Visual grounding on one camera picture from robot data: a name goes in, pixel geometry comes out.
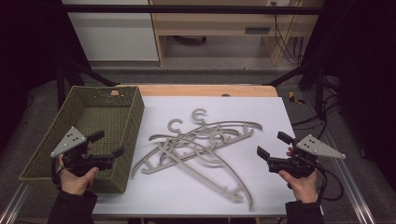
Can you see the wooden desk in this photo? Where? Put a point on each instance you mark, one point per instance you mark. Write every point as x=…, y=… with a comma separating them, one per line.
x=218, y=21

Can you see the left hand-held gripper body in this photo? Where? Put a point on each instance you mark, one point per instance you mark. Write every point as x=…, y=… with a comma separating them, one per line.
x=70, y=141

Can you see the person's left hand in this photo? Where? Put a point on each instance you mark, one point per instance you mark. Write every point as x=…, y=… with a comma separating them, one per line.
x=76, y=183

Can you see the yellow and black tool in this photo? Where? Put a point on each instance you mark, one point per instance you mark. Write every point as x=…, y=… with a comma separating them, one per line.
x=292, y=97

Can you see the black horizontal bar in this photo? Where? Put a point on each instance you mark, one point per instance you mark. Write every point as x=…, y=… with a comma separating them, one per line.
x=186, y=9

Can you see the aluminium rail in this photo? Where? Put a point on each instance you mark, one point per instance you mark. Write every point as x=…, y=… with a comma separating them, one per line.
x=14, y=205
x=351, y=189

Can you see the person's right hand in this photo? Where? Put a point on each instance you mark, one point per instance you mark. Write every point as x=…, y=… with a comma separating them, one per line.
x=303, y=188

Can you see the green woven basket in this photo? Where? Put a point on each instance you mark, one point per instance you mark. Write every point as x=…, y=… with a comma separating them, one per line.
x=102, y=115

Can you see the black curtain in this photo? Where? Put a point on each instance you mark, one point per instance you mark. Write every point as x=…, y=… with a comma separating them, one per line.
x=364, y=62
x=28, y=46

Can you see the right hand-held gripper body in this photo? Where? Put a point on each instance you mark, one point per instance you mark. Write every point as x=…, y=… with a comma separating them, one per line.
x=314, y=147

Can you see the white table mat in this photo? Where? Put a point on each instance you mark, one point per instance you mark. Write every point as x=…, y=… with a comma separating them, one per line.
x=249, y=109

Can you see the white cabinet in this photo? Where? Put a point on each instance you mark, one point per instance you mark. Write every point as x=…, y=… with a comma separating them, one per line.
x=115, y=37

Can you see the black metal stand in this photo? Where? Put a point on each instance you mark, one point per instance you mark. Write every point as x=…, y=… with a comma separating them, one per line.
x=319, y=93
x=60, y=84

